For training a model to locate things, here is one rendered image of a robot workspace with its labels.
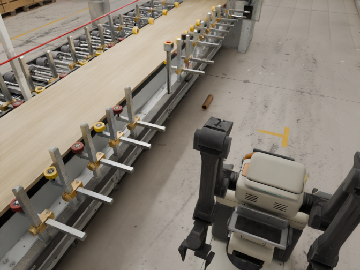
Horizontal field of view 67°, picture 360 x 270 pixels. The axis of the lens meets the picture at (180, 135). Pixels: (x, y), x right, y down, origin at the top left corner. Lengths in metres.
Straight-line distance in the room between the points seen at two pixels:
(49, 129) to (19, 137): 0.20
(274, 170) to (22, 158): 1.53
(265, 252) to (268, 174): 0.55
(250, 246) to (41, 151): 1.41
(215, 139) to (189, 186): 2.01
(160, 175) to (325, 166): 1.78
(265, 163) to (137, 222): 1.67
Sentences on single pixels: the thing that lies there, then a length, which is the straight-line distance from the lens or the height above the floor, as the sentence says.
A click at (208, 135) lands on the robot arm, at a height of 1.62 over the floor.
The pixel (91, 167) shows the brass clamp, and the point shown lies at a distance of 1.87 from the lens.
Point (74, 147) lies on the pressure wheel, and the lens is 1.96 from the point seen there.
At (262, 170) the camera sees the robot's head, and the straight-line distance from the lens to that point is 1.12.
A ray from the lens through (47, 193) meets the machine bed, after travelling 1.99.
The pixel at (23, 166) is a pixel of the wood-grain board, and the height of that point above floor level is 0.90.
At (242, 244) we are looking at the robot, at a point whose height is 0.80.
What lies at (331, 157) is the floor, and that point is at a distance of 3.53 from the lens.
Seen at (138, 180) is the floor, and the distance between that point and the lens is 2.87.
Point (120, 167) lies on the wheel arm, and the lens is 1.83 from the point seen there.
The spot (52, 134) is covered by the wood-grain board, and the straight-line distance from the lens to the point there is 2.14.
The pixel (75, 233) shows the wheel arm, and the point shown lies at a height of 0.84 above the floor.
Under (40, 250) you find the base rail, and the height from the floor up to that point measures 0.70.
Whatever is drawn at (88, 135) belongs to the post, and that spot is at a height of 1.08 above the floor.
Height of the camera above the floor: 2.13
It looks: 39 degrees down
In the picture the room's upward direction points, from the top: 1 degrees clockwise
